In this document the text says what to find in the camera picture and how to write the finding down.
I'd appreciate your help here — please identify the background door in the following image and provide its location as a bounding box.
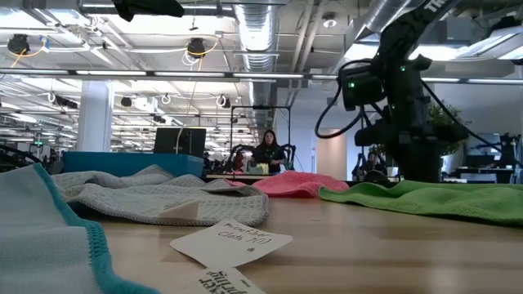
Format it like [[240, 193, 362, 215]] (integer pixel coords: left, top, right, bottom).
[[316, 128, 348, 180]]

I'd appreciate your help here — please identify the pink microfiber towel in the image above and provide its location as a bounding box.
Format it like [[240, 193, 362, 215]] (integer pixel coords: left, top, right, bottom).
[[226, 170, 351, 199]]

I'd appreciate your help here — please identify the green microfiber towel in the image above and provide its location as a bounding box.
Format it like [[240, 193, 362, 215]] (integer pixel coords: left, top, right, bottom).
[[319, 180, 523, 228]]

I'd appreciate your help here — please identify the black background monitor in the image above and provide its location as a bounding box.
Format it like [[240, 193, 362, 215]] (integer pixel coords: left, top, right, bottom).
[[154, 127, 208, 158]]

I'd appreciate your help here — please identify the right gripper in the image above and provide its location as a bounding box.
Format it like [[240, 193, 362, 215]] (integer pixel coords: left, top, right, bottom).
[[354, 118, 470, 183]]

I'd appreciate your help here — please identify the white sewn towel label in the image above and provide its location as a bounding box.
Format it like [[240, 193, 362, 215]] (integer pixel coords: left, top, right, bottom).
[[158, 199, 201, 225]]

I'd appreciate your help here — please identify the person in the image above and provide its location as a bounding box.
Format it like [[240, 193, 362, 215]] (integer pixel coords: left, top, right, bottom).
[[353, 151, 387, 180], [249, 129, 287, 176]]

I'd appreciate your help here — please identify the teal blue bin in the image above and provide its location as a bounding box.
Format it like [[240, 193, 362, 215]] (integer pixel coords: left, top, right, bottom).
[[61, 151, 204, 179]]

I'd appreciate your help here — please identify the white handwritten paper tag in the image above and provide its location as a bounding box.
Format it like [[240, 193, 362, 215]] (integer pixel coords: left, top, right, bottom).
[[170, 219, 294, 270]]

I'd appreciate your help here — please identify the light blue teal-edged towel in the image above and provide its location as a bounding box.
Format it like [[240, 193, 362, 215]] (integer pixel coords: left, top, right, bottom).
[[0, 163, 160, 294]]

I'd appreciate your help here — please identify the grey waffle microfiber towel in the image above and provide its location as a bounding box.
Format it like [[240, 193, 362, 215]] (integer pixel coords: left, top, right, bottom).
[[51, 164, 270, 228]]

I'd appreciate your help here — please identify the silver ventilation duct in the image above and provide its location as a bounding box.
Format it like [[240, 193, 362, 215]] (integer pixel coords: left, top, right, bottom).
[[233, 0, 279, 138]]

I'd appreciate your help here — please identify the black right arm cable loop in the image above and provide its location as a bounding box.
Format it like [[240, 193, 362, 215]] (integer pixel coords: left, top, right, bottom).
[[314, 60, 367, 140]]

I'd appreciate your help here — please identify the black curved hose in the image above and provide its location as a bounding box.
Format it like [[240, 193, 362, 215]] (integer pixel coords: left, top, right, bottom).
[[0, 144, 45, 173]]

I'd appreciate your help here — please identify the black background stand frame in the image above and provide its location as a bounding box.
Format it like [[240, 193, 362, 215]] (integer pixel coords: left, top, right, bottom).
[[230, 105, 293, 172]]

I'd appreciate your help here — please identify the background office desk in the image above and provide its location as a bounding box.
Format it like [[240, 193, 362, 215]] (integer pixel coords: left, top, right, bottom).
[[443, 132, 522, 184]]

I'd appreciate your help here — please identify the white building pillar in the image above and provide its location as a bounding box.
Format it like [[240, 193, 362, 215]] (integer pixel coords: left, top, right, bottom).
[[76, 80, 114, 153]]

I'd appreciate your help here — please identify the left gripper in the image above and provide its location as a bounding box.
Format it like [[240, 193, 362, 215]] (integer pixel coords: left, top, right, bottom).
[[112, 0, 186, 22]]

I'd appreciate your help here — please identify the potted artificial plant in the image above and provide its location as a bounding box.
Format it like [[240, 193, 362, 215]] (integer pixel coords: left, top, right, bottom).
[[427, 100, 473, 157]]

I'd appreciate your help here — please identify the white printed paper tag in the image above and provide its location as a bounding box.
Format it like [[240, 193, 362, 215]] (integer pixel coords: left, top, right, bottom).
[[163, 267, 266, 294]]

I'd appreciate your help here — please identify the background work table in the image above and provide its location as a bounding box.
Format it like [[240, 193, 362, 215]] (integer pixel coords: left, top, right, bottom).
[[205, 173, 257, 181]]

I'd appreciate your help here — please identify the long hanging light bar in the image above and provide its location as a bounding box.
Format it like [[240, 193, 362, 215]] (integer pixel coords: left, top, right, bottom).
[[0, 67, 523, 86]]

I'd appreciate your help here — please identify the black ceiling cable reel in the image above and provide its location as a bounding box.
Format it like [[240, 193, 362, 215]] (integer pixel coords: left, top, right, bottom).
[[186, 37, 207, 58], [7, 33, 30, 55]]

